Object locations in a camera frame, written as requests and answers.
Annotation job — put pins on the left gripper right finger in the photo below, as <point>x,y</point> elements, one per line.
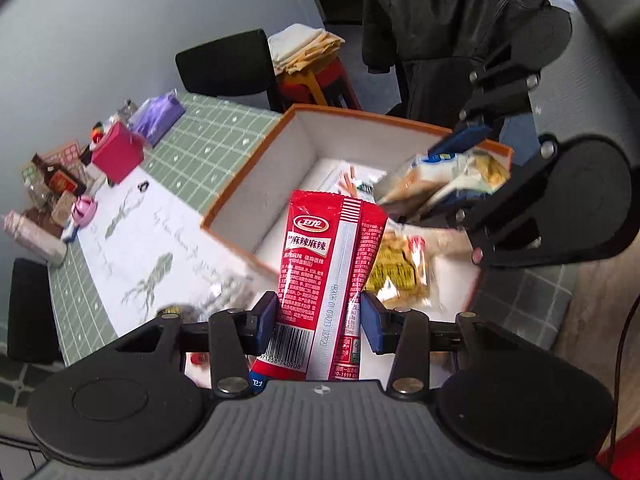
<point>406,336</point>

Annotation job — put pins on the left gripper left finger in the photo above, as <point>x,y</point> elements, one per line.
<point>232,336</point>

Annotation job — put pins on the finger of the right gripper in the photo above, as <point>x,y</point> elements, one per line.
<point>450,217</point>
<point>483,115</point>

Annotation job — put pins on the beige biscuit snack packet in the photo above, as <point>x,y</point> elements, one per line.
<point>426,189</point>

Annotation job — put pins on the red spicy snack packet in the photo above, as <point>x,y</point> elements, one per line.
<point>330,245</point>

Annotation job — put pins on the yellow snack packet in box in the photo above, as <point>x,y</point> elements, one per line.
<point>402,277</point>

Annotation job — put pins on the orange storage box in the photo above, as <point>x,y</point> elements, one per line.
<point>312,148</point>

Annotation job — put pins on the black jacket on chair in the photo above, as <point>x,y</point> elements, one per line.
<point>434,45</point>

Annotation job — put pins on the white deer table runner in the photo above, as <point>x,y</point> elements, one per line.
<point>146,252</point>

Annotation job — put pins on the red orange stool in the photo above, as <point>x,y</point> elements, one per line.
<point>323,82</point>

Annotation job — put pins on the small black clip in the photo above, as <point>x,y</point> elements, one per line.
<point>143,185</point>

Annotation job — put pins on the pink round container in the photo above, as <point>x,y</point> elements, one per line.
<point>83,211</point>

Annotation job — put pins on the folded beige cloths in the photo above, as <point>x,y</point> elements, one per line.
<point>294,48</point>

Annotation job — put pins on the black chair left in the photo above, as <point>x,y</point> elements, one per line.
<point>32,336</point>

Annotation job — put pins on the black chair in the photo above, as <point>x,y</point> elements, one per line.
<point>32,336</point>
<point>237,65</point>

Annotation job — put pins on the white pink bottle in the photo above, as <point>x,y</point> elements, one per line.
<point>29,235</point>

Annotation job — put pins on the small beige speaker box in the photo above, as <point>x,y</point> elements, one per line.
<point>63,208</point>

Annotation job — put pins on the pink square box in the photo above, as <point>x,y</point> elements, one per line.
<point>118,153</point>

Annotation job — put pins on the purple tissue pack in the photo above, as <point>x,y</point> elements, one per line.
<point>155,117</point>

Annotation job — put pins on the brown liquor bottle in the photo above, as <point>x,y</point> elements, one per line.
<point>58,178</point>

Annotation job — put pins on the clear plastic water bottle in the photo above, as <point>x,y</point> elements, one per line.
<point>38,192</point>

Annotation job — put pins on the black chair far right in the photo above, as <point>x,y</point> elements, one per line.
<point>237,65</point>

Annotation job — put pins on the patterned game board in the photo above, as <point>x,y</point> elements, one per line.
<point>67,155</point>

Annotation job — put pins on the orange toy figure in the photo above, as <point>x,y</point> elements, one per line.
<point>97,133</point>

